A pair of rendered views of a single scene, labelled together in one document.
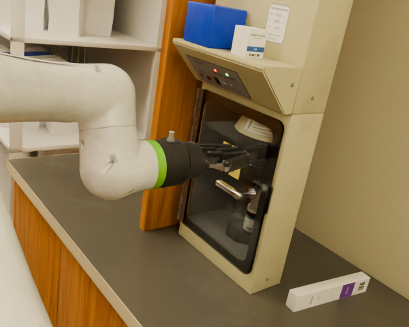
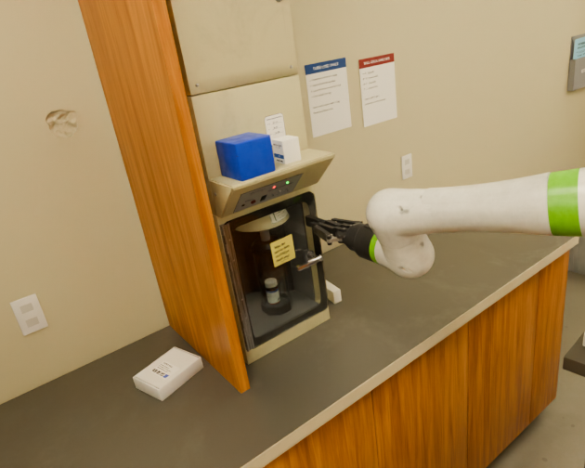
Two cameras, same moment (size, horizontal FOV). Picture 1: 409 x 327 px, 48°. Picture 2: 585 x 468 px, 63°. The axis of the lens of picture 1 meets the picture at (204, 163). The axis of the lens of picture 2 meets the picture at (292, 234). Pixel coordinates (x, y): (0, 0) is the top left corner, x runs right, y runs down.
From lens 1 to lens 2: 1.47 m
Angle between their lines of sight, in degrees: 76
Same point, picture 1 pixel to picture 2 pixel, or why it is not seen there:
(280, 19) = (277, 124)
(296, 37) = (295, 131)
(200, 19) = (258, 153)
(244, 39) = (295, 148)
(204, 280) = (321, 340)
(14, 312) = not seen: outside the picture
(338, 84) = not seen: hidden behind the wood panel
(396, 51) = not seen: hidden behind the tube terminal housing
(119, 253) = (298, 396)
